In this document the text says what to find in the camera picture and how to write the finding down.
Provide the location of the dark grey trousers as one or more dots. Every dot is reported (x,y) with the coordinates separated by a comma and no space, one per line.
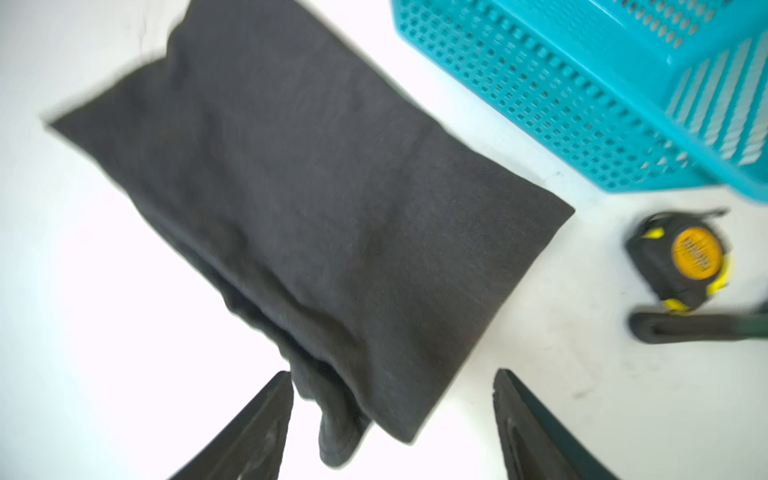
(330,213)

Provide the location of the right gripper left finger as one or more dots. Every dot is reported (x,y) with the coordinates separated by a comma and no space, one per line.
(251,445)

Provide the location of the teal plastic basket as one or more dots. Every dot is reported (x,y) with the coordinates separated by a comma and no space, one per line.
(635,95)

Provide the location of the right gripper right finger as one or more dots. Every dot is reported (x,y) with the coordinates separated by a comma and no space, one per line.
(534,444)

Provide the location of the dark green pipe wrench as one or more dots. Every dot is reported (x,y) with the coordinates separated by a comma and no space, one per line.
(657,328)

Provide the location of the yellow black tape measure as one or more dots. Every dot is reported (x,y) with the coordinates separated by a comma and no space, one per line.
(681,256)

